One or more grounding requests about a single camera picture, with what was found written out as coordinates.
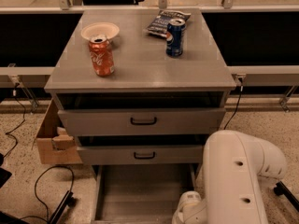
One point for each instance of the grey bottom drawer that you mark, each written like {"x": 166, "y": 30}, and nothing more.
{"x": 140, "y": 194}

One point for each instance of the grey drawer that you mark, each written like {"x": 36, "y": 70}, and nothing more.
{"x": 117, "y": 155}
{"x": 140, "y": 194}
{"x": 164, "y": 121}

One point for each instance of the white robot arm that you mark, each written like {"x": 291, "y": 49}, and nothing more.
{"x": 235, "y": 166}

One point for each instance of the grey top drawer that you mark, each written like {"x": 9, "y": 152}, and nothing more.
{"x": 164, "y": 121}

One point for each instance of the grey drawer cabinet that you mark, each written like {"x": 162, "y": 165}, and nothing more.
{"x": 144, "y": 77}

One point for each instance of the grey middle drawer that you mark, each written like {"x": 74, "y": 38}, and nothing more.
{"x": 117, "y": 155}

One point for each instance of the orange coca-cola can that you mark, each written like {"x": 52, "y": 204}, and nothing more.
{"x": 101, "y": 55}

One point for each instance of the blue pepsi can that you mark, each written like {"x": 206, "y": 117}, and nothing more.
{"x": 174, "y": 37}

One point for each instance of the dark blue chip bag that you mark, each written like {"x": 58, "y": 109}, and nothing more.
{"x": 159, "y": 25}

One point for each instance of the white paper bowl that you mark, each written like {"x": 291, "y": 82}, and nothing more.
{"x": 110, "y": 30}

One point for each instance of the cardboard box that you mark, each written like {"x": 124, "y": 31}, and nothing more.
{"x": 54, "y": 144}

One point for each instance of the black stand leg left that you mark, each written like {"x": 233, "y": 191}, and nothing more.
{"x": 67, "y": 201}

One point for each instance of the black stand leg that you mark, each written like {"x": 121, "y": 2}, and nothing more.
{"x": 67, "y": 201}
{"x": 281, "y": 189}

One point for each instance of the black stand leg right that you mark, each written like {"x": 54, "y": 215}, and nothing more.
{"x": 281, "y": 189}

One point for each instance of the metal railing frame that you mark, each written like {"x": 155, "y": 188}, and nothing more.
{"x": 149, "y": 6}

